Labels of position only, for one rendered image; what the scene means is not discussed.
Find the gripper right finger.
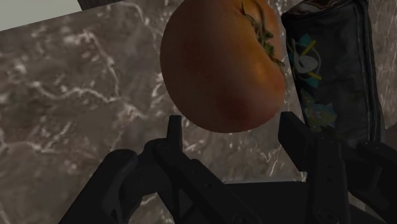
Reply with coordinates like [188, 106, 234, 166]
[277, 111, 397, 224]

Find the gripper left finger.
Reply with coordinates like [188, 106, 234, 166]
[59, 115, 265, 224]

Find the black pouch with colourful print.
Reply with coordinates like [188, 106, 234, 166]
[280, 0, 386, 149]

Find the red tomato with green stem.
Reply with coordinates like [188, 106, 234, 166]
[159, 0, 287, 134]

